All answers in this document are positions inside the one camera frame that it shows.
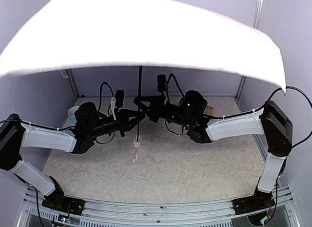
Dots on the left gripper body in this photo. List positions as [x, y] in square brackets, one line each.
[122, 122]

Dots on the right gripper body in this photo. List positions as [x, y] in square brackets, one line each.
[156, 110]

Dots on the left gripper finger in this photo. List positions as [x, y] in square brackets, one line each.
[129, 124]
[128, 113]

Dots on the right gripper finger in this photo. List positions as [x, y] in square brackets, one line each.
[151, 99]
[146, 109]

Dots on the pink folding umbrella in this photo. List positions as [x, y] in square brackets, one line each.
[68, 34]

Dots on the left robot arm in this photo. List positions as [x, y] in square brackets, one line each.
[90, 124]

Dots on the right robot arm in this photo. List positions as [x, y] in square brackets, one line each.
[268, 120]

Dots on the woven bamboo tray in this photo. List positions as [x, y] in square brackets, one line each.
[209, 111]

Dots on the light blue mug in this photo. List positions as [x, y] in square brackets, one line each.
[71, 114]

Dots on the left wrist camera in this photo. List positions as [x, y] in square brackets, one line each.
[119, 96]

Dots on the front aluminium rail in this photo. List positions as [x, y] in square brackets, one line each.
[218, 213]

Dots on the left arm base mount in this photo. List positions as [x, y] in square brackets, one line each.
[67, 205]

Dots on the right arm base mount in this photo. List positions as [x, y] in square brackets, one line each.
[251, 204]

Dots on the right frame post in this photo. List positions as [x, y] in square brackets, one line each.
[256, 24]

